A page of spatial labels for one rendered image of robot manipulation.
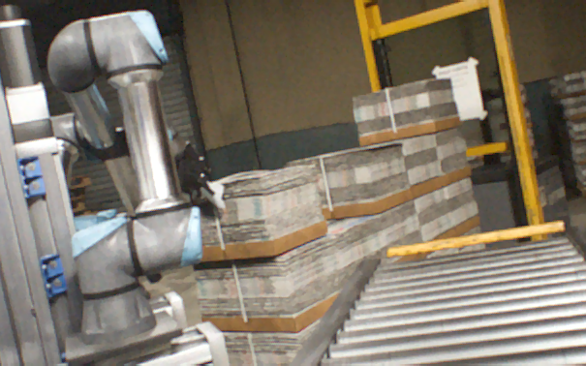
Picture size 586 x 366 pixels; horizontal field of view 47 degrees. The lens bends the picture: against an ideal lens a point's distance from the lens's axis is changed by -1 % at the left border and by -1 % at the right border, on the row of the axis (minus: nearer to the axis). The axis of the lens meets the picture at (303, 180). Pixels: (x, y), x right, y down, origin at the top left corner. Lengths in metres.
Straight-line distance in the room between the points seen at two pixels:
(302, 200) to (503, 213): 1.73
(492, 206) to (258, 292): 1.85
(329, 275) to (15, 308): 0.95
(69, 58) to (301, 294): 0.96
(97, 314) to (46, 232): 0.29
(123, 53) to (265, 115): 7.91
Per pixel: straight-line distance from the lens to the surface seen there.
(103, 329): 1.41
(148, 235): 1.38
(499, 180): 3.55
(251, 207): 1.91
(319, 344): 1.13
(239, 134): 9.30
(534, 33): 8.98
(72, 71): 1.45
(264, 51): 9.31
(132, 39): 1.41
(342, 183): 2.42
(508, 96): 3.32
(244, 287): 2.04
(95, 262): 1.40
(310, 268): 2.02
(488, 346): 1.00
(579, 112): 7.29
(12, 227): 1.58
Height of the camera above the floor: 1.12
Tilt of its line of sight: 3 degrees down
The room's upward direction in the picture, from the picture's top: 11 degrees counter-clockwise
